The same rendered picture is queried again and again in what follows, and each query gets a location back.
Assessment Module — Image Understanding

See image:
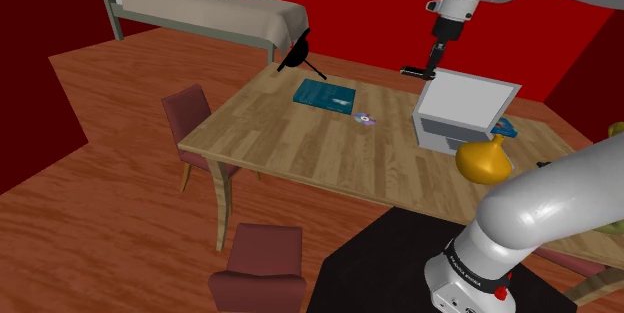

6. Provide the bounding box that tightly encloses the black desk lamp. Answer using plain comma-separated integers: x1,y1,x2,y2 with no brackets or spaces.
276,26,329,82

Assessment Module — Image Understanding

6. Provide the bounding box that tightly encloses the yellow round vase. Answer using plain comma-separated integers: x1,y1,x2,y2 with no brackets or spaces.
454,133,515,187

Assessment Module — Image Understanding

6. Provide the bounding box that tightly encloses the blue thin book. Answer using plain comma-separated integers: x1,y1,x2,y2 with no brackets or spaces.
489,117,519,140

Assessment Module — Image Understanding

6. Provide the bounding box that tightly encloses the grey open laptop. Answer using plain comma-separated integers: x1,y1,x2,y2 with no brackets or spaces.
411,68,523,158

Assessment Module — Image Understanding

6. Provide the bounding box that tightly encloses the dark red chair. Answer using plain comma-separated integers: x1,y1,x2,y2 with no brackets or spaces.
160,82,262,194
207,222,309,313
532,246,609,280

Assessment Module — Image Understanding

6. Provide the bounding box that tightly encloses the teal book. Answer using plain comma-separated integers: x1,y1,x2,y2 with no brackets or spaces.
291,78,358,116

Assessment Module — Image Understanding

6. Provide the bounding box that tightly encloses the wooden table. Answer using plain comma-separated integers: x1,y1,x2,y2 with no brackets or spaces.
177,60,624,309

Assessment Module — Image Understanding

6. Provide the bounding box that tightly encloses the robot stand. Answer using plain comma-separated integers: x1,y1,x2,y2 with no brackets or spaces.
305,206,579,313

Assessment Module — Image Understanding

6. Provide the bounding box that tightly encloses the bed with beige cover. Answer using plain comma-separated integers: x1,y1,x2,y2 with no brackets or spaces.
93,0,312,66

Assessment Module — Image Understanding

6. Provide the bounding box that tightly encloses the black stick-shaped object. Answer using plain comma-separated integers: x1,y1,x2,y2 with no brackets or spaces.
400,66,432,80

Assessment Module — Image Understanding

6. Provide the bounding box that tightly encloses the shiny compact disc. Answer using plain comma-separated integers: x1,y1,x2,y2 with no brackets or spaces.
352,111,378,127

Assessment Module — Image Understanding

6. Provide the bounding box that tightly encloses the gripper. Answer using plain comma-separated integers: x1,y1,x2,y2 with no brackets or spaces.
424,15,464,80

